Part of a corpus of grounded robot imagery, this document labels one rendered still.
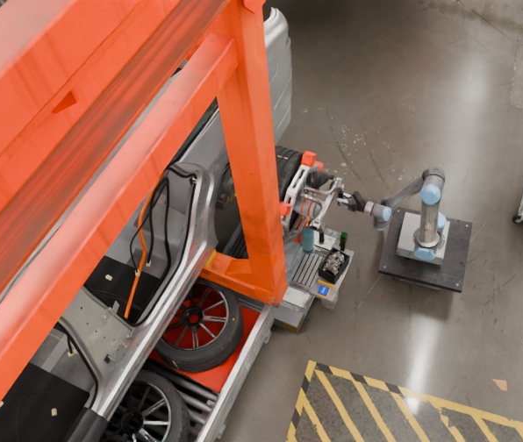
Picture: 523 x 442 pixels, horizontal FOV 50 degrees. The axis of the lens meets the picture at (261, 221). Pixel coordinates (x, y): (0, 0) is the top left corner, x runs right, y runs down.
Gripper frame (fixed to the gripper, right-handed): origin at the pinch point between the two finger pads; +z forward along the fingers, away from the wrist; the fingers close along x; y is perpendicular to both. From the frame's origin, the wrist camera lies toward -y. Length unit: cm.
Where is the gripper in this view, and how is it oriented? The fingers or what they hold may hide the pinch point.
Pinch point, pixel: (338, 196)
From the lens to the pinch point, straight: 389.0
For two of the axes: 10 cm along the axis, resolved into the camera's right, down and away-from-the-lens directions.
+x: 4.3, -7.7, 4.6
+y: 0.8, 5.5, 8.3
